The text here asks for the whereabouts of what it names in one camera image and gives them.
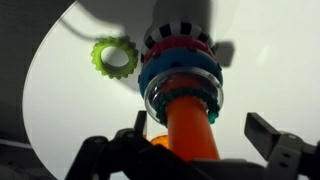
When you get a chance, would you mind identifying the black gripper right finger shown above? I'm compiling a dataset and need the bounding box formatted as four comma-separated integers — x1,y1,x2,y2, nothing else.
244,112,320,180

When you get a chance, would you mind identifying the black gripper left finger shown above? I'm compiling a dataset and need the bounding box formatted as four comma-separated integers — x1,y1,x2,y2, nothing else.
64,110,208,180

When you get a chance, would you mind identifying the dark green toy ring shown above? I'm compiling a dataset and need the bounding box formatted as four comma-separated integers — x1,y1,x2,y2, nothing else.
154,86,221,127

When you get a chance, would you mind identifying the clear plastic toy ring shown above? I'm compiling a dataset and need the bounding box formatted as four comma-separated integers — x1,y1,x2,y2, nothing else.
143,66,225,127

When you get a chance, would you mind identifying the orange stacker post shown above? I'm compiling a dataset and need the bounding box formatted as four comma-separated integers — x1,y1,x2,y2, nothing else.
164,73,221,163

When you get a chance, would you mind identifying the lime green toy ring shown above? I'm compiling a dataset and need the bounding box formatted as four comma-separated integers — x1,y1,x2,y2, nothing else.
90,35,140,81

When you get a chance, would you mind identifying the blue toy ring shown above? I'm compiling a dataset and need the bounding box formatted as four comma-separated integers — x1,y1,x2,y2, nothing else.
137,46,224,100

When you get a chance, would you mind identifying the red toy ring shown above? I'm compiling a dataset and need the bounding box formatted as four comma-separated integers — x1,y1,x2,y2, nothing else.
142,35,218,65

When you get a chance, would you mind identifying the black white striped ring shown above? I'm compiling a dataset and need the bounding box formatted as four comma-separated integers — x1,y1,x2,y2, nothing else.
139,20,215,65

